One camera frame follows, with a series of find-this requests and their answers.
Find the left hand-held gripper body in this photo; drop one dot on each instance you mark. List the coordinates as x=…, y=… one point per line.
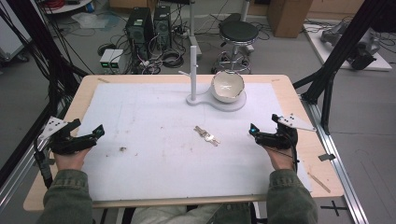
x=63, y=143

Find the long wooden stick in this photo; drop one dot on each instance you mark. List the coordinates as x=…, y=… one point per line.
x=319, y=182

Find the white table mat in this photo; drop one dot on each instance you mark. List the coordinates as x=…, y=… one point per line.
x=174, y=168

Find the aluminium rail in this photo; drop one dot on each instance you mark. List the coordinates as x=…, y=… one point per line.
x=15, y=186
x=339, y=168

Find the round white table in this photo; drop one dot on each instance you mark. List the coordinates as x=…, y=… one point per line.
x=67, y=6

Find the grey and black robot device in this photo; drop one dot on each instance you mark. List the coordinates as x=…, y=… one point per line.
x=362, y=46

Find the bunch of metal keys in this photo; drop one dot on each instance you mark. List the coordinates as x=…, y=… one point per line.
x=206, y=136

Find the white power supply box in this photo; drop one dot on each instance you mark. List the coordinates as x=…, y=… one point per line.
x=117, y=59
x=106, y=58

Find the white floor platform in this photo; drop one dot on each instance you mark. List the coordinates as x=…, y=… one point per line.
x=320, y=49

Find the clear plastic sheet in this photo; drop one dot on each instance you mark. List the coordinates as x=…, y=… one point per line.
x=93, y=20

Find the grey tape piece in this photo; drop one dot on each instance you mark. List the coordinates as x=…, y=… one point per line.
x=327, y=157

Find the person's legs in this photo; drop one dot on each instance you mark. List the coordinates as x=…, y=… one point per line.
x=186, y=215

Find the white key holder stand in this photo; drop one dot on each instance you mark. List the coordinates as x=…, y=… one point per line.
x=194, y=74

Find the person's left hand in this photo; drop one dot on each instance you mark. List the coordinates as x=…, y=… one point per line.
x=72, y=160

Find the cardboard box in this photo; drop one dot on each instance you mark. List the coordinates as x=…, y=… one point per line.
x=288, y=17

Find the slim black computer tower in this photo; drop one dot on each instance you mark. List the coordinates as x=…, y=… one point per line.
x=162, y=26

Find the black round stool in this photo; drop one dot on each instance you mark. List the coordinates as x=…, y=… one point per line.
x=238, y=32

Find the large black computer tower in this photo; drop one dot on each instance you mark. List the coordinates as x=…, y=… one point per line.
x=139, y=29

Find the white ceramic bowl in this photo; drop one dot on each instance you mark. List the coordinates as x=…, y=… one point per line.
x=227, y=85

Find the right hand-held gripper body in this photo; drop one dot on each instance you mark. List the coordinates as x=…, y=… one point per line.
x=281, y=133

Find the person's right hand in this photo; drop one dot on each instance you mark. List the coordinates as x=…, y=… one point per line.
x=281, y=158

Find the black metal frame strut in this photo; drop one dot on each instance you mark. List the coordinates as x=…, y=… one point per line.
x=342, y=46

